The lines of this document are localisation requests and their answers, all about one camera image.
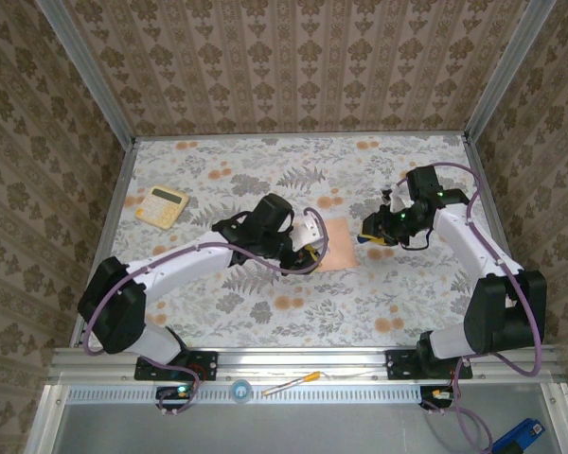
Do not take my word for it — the peach paper sheet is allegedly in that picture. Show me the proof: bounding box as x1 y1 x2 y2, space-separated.
319 217 360 273

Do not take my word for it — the floral patterned table cover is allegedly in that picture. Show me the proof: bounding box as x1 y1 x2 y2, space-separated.
85 135 534 349

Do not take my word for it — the pale yellow calculator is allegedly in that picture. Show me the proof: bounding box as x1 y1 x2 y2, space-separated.
134 184 190 230

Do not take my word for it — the white pen with orange cap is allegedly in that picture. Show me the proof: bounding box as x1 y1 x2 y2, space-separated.
261 371 322 397

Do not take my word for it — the small blue white tape roll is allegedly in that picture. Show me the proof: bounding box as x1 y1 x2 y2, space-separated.
230 378 252 404

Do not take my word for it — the connector board with orange plug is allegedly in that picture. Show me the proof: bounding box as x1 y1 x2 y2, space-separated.
419 385 455 409

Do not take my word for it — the connector board with green light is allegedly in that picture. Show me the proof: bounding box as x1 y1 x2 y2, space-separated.
155 383 193 403

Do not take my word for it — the blue electronic device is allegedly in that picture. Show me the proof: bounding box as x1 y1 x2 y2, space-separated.
489 417 546 454

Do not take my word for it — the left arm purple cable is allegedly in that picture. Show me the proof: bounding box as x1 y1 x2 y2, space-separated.
82 207 332 417

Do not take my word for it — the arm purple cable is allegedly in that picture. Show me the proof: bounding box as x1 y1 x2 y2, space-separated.
82 207 332 417
396 162 546 450

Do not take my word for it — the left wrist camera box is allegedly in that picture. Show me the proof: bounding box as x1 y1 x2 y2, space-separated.
295 212 326 247

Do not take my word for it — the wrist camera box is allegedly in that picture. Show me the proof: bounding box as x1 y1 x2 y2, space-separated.
295 212 326 247
381 183 411 214

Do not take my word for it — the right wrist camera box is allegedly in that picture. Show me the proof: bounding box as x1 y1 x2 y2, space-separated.
381 183 411 214

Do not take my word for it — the aluminium side rail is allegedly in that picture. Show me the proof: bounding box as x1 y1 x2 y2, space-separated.
69 137 139 349
462 134 541 345

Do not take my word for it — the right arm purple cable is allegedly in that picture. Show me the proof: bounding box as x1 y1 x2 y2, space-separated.
396 162 546 450

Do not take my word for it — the aluminium back rail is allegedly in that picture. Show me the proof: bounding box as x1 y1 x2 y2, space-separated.
133 131 470 141

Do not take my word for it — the aluminium front frame rail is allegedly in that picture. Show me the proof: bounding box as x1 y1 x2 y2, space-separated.
46 346 567 384

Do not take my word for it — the white cable tie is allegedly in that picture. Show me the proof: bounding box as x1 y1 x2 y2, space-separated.
324 371 380 381

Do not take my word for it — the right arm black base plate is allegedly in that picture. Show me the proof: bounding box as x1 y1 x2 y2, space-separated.
385 350 473 381

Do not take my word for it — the slotted grey cable duct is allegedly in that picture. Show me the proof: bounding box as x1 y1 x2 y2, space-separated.
63 383 425 406

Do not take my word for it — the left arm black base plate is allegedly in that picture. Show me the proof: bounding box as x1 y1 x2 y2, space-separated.
134 350 219 382

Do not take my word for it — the aluminium frame post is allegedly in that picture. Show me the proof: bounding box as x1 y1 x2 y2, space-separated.
33 0 138 146
463 0 558 141

